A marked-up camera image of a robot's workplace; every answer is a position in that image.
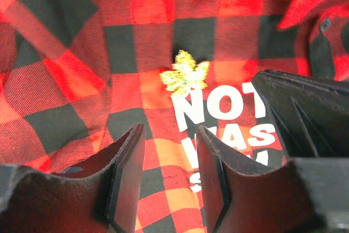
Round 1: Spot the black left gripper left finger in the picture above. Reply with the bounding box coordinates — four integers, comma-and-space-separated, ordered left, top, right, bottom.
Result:
1, 124, 145, 232

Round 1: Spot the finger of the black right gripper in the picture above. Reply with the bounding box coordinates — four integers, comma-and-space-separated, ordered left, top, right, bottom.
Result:
251, 70, 348, 158

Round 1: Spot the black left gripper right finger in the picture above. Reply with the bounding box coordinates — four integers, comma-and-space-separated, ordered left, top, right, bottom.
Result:
196, 126, 348, 232

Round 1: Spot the gold maple leaf brooch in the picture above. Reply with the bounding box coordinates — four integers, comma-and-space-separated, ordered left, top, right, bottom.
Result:
159, 50, 210, 97

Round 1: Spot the red black plaid shirt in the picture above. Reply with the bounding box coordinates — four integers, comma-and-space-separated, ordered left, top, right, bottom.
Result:
1, 0, 348, 232

